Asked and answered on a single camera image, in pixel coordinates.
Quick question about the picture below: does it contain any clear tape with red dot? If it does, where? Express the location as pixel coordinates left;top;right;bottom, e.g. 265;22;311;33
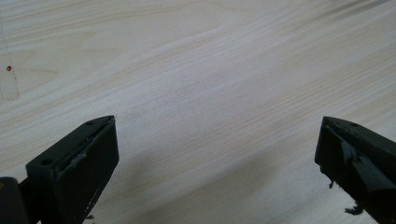
0;57;21;102

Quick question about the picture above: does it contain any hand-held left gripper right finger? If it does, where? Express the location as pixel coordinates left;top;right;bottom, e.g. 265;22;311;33
314;116;396;224

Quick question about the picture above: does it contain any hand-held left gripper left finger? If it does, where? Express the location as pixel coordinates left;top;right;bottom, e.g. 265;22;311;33
18;115;120;224

